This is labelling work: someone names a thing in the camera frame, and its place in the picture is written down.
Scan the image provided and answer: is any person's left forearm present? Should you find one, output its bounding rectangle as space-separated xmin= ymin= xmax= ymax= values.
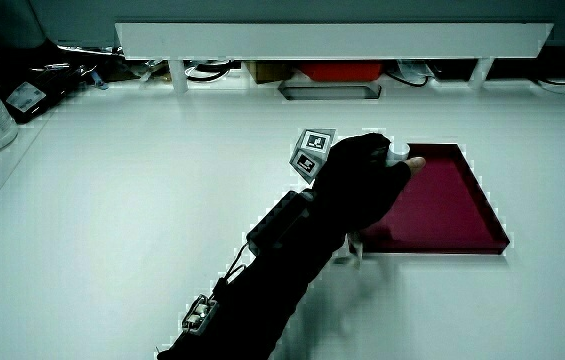
xmin=155 ymin=188 xmax=352 ymax=360

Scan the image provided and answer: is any red box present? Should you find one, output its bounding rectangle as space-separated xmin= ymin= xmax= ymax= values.
xmin=297 ymin=61 xmax=384 ymax=83

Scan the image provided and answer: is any black bag with white label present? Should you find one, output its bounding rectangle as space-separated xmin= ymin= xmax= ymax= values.
xmin=0 ymin=39 xmax=101 ymax=125

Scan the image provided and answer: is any white cable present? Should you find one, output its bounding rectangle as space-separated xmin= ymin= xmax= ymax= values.
xmin=534 ymin=77 xmax=565 ymax=96

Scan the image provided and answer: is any white glue stick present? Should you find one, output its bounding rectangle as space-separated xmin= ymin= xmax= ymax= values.
xmin=385 ymin=141 xmax=412 ymax=169

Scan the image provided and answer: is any dark red tray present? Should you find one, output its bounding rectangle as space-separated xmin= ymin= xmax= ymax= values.
xmin=359 ymin=143 xmax=512 ymax=256

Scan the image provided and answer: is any person's left hand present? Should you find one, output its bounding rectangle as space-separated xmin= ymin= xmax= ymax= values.
xmin=289 ymin=128 xmax=427 ymax=234

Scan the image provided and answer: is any white raised shelf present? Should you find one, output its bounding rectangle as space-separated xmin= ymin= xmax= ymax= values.
xmin=114 ymin=21 xmax=555 ymax=95

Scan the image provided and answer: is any black cable loop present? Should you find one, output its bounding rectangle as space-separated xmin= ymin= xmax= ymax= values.
xmin=184 ymin=60 xmax=233 ymax=84

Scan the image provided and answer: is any brown cardboard box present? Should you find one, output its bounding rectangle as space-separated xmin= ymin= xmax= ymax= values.
xmin=244 ymin=60 xmax=295 ymax=85

